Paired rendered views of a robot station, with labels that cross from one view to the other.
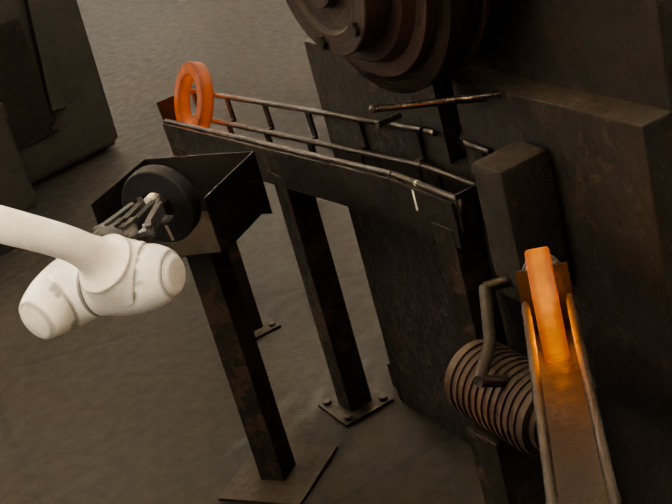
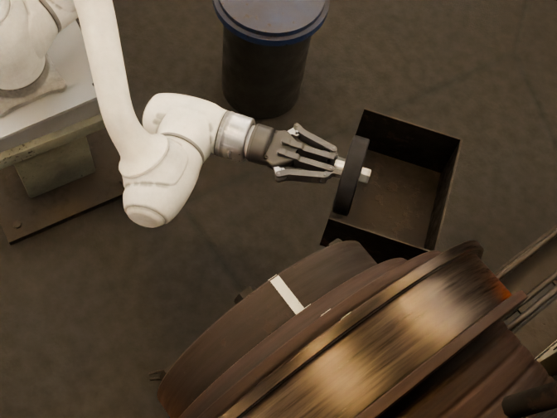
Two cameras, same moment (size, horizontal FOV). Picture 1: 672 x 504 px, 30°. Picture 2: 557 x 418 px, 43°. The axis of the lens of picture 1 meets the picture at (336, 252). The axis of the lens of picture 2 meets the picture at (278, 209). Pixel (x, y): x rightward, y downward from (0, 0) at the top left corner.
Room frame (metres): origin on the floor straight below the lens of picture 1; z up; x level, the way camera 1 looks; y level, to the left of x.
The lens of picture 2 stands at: (1.83, -0.31, 1.88)
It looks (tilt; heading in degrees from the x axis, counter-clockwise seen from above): 63 degrees down; 67
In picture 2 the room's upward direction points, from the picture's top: 11 degrees clockwise
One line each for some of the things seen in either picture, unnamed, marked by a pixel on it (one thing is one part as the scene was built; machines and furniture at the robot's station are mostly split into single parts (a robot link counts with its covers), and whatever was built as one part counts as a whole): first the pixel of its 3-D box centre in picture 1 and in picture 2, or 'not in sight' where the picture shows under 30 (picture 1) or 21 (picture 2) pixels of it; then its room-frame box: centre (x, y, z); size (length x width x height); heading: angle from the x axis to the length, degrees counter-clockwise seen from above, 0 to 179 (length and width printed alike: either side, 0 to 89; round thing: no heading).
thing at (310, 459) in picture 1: (224, 333); (361, 251); (2.30, 0.27, 0.36); 0.26 x 0.20 x 0.72; 60
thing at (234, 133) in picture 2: not in sight; (237, 137); (2.01, 0.41, 0.71); 0.09 x 0.06 x 0.09; 60
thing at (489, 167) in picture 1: (524, 222); not in sight; (1.77, -0.30, 0.68); 0.11 x 0.08 x 0.24; 115
